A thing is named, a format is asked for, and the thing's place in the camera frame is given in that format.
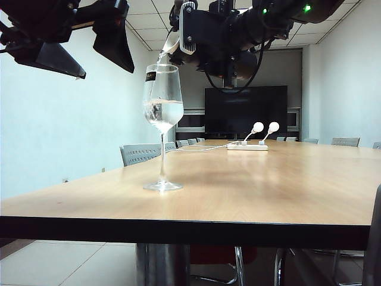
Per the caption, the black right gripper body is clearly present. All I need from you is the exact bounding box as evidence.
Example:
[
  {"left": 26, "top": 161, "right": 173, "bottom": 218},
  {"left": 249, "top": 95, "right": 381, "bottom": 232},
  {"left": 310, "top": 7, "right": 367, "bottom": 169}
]
[{"left": 196, "top": 0, "right": 239, "bottom": 60}]

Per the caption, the dark grey blurred post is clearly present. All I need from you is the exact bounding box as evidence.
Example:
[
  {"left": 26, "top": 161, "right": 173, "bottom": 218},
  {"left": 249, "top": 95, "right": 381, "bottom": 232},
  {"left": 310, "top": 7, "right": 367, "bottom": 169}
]
[{"left": 361, "top": 184, "right": 381, "bottom": 286}]

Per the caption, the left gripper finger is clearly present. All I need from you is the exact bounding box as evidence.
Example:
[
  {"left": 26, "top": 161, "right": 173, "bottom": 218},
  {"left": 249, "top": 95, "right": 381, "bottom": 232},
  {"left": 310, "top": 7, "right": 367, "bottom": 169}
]
[
  {"left": 14, "top": 41, "right": 87, "bottom": 80},
  {"left": 92, "top": 0, "right": 135, "bottom": 74}
]

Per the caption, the white power strip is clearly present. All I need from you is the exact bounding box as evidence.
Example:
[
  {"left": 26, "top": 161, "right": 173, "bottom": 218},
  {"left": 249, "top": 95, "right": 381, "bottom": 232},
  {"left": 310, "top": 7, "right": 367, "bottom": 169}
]
[{"left": 226, "top": 143, "right": 268, "bottom": 152}]

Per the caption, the white power strip cable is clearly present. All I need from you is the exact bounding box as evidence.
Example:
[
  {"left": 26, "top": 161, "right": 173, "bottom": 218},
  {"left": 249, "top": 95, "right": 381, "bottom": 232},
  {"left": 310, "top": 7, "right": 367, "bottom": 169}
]
[{"left": 165, "top": 142, "right": 239, "bottom": 154}]

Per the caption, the red chair with chrome legs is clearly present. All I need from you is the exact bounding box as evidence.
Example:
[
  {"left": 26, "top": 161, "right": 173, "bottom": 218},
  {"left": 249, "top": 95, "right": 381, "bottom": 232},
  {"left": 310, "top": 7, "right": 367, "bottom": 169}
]
[{"left": 189, "top": 246, "right": 257, "bottom": 285}]

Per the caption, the metal table leg column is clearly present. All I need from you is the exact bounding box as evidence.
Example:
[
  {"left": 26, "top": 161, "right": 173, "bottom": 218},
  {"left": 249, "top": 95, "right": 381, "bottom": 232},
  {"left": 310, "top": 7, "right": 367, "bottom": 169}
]
[{"left": 135, "top": 244, "right": 191, "bottom": 286}]

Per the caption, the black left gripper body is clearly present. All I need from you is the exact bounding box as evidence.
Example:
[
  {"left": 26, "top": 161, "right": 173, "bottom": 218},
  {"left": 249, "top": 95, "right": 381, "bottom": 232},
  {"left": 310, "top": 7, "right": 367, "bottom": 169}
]
[{"left": 8, "top": 0, "right": 99, "bottom": 43}]

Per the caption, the clear stemmed wine glass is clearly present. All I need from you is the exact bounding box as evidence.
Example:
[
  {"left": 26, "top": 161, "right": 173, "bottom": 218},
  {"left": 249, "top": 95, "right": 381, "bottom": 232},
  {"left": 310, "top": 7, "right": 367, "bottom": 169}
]
[{"left": 142, "top": 63, "right": 185, "bottom": 192}]

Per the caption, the dark chair with chrome legs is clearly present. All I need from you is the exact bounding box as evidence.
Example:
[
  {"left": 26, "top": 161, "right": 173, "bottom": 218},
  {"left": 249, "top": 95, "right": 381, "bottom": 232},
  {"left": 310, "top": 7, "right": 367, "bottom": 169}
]
[{"left": 273, "top": 248, "right": 366, "bottom": 286}]

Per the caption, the dark low wall cabinet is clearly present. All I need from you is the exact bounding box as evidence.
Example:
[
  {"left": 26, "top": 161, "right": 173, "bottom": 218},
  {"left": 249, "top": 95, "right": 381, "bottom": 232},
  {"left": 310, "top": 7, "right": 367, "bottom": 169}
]
[{"left": 175, "top": 108, "right": 301, "bottom": 141}]

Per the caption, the large black TV screen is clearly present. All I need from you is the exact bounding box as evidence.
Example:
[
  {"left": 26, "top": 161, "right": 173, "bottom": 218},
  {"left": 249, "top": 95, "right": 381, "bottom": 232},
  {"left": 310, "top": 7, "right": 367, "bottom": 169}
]
[{"left": 204, "top": 85, "right": 289, "bottom": 135}]

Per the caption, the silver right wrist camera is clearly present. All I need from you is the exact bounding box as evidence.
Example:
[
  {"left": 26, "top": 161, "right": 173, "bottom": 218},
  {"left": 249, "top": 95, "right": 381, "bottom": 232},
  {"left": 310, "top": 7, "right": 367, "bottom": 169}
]
[{"left": 178, "top": 1, "right": 199, "bottom": 55}]

